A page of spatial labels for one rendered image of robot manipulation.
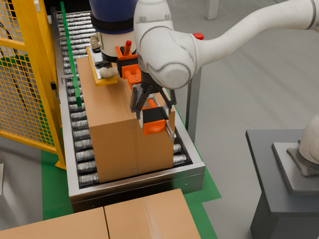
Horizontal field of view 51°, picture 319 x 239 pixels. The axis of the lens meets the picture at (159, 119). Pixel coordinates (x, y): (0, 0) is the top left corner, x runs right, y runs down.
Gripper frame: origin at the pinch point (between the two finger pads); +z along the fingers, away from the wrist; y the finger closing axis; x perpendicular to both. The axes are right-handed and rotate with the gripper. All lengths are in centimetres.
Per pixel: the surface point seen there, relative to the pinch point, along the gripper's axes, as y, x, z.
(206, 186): -51, -49, 119
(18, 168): 79, -104, 119
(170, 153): -16, -29, 53
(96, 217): 27, -9, 65
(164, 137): -13, -29, 40
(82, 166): 29, -43, 65
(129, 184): 8, -20, 59
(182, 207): -15, -3, 65
